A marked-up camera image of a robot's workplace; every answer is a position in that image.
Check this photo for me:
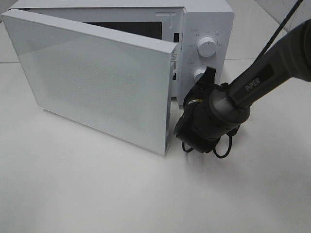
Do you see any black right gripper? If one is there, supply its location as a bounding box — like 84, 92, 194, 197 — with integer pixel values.
175, 67, 220, 153

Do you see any white microwave door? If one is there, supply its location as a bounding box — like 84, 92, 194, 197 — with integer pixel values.
2, 9, 176, 155

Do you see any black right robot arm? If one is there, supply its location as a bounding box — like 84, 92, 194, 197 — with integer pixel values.
173, 20, 311, 153

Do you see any upper white power knob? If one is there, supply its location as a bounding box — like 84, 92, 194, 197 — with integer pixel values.
197, 36, 217, 57

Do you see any white warning label sticker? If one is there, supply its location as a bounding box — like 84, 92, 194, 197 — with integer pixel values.
171, 48, 178, 70

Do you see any white microwave oven body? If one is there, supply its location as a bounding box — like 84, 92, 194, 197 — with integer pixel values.
2, 0, 234, 105

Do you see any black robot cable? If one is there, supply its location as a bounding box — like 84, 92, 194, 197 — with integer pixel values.
181, 0, 304, 160

